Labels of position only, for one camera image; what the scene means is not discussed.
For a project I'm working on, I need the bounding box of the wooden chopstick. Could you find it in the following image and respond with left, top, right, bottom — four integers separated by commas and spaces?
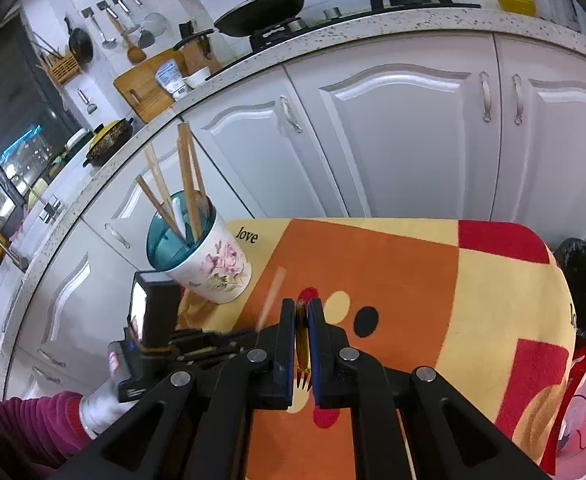
134, 175, 184, 240
176, 121, 202, 244
183, 121, 209, 206
144, 142, 184, 234

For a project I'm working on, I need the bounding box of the blue white plastic packet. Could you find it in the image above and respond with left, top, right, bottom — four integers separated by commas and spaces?
155, 58, 190, 101

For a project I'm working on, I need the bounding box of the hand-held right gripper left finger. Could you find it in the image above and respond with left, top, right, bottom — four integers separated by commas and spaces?
63, 298, 295, 480

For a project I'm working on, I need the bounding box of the wooden knife block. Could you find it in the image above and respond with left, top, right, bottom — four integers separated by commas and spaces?
178, 20, 224, 77

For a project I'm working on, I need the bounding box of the black frying pan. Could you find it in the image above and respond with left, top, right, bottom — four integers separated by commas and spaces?
64, 16, 95, 65

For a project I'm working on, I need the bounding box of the black gas stove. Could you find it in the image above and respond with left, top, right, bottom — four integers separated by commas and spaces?
249, 0, 482, 54

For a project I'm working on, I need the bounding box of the wooden cutting board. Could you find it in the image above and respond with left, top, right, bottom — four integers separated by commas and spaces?
112, 49, 222, 124

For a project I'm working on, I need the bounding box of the white dish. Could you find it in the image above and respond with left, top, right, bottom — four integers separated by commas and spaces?
64, 128, 90, 150

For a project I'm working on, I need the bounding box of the person's left hand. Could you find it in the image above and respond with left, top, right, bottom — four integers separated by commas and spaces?
80, 377, 139, 440

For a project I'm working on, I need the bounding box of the metal peeler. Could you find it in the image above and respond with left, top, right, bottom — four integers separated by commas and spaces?
76, 88, 99, 115

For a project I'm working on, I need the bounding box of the black wok lid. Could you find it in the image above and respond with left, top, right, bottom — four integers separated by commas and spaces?
214, 0, 306, 28

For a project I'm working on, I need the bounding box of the wooden spatula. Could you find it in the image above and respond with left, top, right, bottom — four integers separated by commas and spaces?
106, 12, 147, 65

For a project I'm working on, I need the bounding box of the wooden chopstick holder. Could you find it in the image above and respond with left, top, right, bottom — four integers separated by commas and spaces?
35, 34, 82, 85

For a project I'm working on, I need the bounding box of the metal ladle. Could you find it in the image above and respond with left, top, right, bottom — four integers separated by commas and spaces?
90, 10, 119, 51

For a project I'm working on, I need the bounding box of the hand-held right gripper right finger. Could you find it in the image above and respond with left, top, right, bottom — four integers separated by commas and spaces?
308, 298, 548, 480

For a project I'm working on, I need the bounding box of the orange patterned blanket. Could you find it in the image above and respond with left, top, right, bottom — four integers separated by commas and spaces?
177, 217, 580, 480

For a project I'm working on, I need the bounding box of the yellow casserole pot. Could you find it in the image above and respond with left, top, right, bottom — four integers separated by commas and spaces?
82, 118, 135, 167

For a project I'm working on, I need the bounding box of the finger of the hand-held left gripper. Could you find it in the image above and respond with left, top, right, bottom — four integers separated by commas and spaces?
173, 325, 276, 370

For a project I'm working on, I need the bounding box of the person's left forearm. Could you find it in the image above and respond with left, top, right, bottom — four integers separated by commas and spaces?
0, 391, 95, 467

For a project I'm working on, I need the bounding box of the black wok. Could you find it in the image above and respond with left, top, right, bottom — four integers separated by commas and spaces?
173, 0, 307, 52

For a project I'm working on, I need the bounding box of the metal strainer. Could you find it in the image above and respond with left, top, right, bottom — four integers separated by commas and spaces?
140, 11, 169, 37

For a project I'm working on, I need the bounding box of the floral utensil cup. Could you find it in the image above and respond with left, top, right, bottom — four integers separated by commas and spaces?
146, 190, 253, 304

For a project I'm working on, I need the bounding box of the dark window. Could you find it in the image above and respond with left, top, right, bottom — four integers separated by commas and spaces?
0, 19, 85, 222

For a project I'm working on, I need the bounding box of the white bowl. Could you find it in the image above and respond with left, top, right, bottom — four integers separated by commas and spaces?
182, 65, 212, 90

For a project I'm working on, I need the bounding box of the gold fork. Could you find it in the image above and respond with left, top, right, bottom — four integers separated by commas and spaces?
294, 300, 312, 394

